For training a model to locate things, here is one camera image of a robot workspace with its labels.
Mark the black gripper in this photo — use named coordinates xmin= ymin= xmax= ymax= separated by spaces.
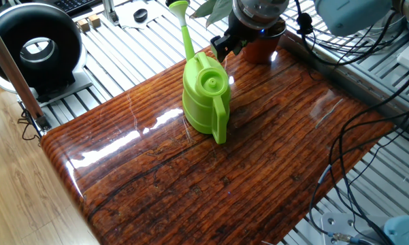
xmin=210 ymin=15 xmax=270 ymax=63

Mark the green plastic watering can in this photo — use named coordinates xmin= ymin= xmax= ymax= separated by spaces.
xmin=168 ymin=0 xmax=232 ymax=145

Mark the green leafy plant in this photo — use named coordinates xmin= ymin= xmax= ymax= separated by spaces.
xmin=190 ymin=0 xmax=246 ymax=56

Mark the terracotta plant pot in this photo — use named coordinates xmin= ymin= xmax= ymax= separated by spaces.
xmin=241 ymin=18 xmax=287 ymax=65

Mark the white paper sheet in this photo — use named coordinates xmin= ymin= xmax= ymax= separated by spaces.
xmin=114 ymin=0 xmax=169 ymax=30

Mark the small black round cap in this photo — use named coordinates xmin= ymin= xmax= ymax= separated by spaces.
xmin=133 ymin=8 xmax=148 ymax=24

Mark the small wooden cube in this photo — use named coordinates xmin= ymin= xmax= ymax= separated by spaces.
xmin=88 ymin=14 xmax=102 ymax=29
xmin=76 ymin=18 xmax=91 ymax=33

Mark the black keyboard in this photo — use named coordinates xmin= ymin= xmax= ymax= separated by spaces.
xmin=52 ymin=0 xmax=99 ymax=16

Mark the wood grain board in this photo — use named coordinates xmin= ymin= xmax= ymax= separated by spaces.
xmin=40 ymin=29 xmax=395 ymax=245

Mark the silver robot mounting plate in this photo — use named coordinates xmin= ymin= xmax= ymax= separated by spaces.
xmin=321 ymin=212 xmax=389 ymax=245

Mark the black cable with plug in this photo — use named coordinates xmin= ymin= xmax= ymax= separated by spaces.
xmin=294 ymin=0 xmax=406 ymax=67

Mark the aluminium upright post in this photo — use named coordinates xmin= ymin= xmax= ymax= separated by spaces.
xmin=101 ymin=0 xmax=120 ymax=27

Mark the black cable with grey sleeve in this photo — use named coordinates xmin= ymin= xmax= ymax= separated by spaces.
xmin=308 ymin=67 xmax=409 ymax=239

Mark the brown diagonal frame bar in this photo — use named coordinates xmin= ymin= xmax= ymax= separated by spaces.
xmin=0 ymin=13 xmax=52 ymax=132

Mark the thin black looped cable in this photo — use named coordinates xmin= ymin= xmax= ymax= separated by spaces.
xmin=17 ymin=108 xmax=44 ymax=142

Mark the black ring-shaped device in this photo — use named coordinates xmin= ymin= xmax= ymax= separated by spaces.
xmin=0 ymin=2 xmax=95 ymax=108

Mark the silver cable connector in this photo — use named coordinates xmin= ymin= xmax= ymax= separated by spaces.
xmin=328 ymin=231 xmax=361 ymax=244

